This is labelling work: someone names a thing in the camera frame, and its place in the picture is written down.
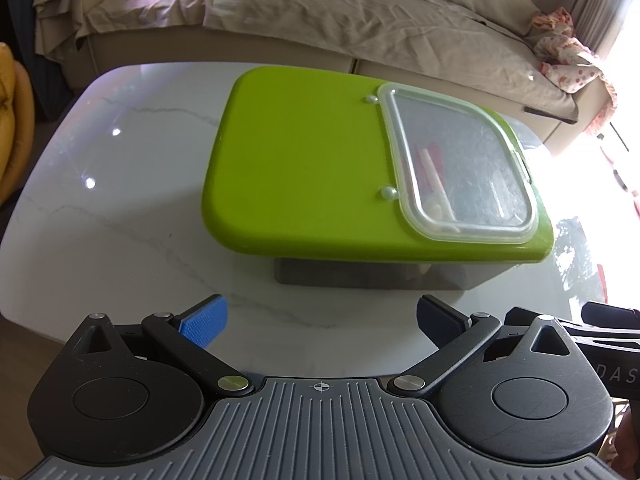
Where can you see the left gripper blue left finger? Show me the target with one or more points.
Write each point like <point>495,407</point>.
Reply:
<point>181,340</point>

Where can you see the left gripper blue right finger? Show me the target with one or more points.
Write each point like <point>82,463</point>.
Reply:
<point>459,339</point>

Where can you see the smoky transparent storage bin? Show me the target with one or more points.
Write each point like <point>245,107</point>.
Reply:
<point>388,276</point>

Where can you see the white red foam rocket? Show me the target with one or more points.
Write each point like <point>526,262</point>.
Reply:
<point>429,210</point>

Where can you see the person right hand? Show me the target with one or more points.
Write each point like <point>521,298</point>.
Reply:
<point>626,446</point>

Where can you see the pink floral blanket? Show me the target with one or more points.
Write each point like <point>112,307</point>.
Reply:
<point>569,64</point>

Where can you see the mustard leather armchair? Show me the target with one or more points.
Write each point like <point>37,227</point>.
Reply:
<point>17,123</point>

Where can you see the beige sofa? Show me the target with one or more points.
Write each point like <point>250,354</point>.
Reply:
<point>86,58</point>

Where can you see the beige sofa cover sheet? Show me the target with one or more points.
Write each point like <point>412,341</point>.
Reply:
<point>485,45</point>

